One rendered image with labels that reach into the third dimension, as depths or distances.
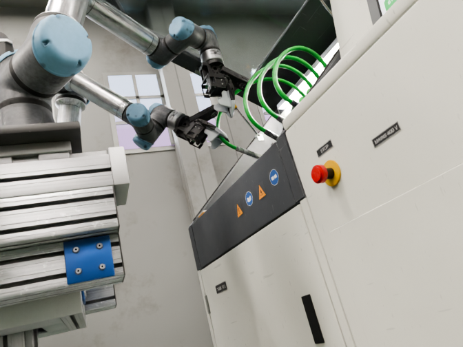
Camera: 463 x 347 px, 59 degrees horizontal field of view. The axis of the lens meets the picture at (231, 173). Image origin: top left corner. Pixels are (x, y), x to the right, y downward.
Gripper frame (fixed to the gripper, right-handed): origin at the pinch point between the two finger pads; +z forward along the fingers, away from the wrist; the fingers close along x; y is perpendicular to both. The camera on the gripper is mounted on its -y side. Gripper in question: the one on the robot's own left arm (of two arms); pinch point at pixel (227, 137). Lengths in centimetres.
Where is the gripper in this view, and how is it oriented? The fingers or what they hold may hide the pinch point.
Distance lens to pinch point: 148.3
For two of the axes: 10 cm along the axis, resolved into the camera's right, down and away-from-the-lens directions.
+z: 8.0, 3.9, -4.6
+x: -2.4, -5.0, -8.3
